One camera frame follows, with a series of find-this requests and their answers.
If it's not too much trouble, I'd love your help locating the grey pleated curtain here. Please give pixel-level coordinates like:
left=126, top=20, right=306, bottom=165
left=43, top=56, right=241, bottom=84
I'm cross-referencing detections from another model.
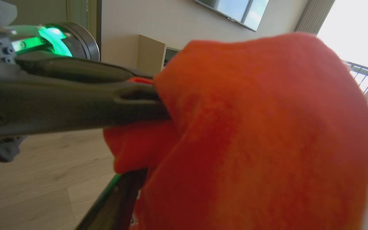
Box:
left=294, top=0, right=335, bottom=35

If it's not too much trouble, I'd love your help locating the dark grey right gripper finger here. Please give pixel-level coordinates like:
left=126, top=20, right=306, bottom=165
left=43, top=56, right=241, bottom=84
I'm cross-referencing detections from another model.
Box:
left=75, top=169, right=148, bottom=230

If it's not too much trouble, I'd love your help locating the wall-mounted flat television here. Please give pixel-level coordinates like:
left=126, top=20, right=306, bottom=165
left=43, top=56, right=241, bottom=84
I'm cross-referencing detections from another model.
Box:
left=194, top=0, right=270, bottom=32

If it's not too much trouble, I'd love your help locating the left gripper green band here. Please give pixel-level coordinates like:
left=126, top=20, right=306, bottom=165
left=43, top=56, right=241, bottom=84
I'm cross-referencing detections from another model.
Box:
left=0, top=21, right=172, bottom=165

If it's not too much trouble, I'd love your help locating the orange-red clothing item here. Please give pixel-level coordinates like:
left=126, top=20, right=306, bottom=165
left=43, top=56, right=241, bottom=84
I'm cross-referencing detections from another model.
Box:
left=103, top=33, right=368, bottom=230

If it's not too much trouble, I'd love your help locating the beige wooden cabinet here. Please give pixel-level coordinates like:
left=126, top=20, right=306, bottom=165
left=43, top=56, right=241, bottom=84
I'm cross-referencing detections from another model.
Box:
left=101, top=34, right=167, bottom=76

